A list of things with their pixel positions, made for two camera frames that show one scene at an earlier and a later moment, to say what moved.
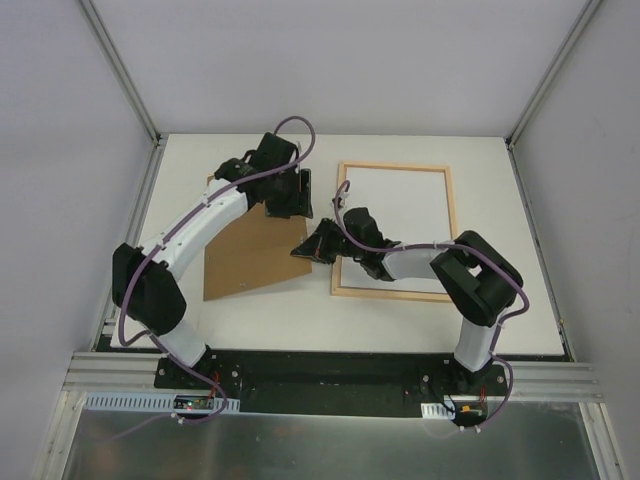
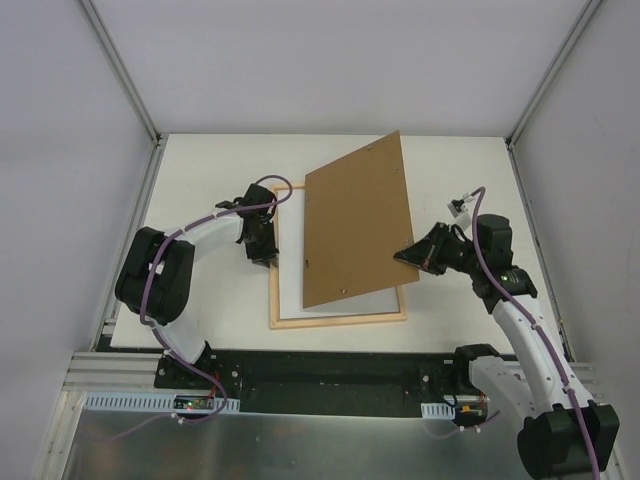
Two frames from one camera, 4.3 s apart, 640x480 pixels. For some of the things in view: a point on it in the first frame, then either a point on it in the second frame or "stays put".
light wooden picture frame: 339,269 → 276,322
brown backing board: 255,249 → 356,219
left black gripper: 298,205 → 261,248
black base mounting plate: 334,384 stays put
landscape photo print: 407,207 → 291,271
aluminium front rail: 116,372 stays put
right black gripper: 327,240 → 437,250
